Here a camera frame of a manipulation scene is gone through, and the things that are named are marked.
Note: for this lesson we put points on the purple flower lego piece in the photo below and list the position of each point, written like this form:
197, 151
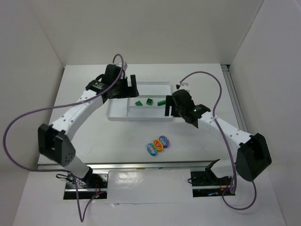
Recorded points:
164, 140

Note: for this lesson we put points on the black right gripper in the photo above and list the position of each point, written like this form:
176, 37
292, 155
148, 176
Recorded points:
170, 104

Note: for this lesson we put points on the white divided plastic tray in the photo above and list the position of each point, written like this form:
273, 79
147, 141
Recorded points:
144, 107

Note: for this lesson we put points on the teal frog lego piece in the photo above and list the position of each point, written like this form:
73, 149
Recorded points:
151, 148

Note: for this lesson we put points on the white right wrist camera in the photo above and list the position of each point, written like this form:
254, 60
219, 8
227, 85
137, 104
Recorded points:
183, 86

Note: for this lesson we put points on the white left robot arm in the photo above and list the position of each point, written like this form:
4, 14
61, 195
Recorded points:
54, 140

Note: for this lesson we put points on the green square lego brick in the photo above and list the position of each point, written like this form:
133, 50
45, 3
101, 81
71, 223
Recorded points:
149, 101

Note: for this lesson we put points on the green sloped lego brick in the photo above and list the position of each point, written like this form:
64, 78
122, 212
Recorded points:
138, 103

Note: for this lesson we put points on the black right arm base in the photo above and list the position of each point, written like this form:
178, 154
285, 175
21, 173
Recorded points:
206, 184

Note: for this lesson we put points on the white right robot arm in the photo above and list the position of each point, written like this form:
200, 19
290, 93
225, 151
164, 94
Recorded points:
252, 152

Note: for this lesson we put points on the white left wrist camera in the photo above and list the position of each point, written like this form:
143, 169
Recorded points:
124, 66

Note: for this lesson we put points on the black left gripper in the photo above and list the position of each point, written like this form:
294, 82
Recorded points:
129, 88

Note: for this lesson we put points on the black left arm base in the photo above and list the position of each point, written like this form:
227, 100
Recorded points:
85, 191

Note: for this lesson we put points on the aluminium table edge rail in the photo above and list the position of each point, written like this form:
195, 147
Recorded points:
151, 165

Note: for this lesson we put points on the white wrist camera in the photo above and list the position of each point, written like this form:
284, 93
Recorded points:
183, 86
124, 66

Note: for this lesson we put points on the yellow butterfly lego piece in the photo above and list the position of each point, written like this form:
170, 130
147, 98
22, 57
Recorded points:
158, 145

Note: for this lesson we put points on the aluminium right side rail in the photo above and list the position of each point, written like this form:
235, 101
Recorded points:
234, 97

